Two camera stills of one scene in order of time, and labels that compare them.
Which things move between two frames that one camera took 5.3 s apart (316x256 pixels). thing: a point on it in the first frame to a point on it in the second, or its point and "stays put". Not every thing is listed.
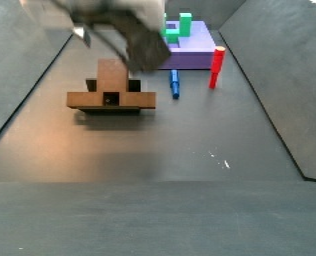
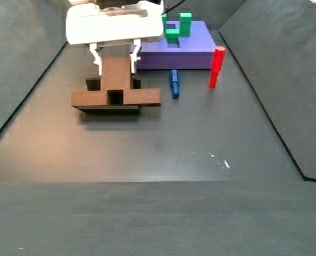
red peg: [216, 62] stays put
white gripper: [74, 9] to [131, 21]
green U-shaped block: [172, 34] stays put
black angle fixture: [111, 102] stays put
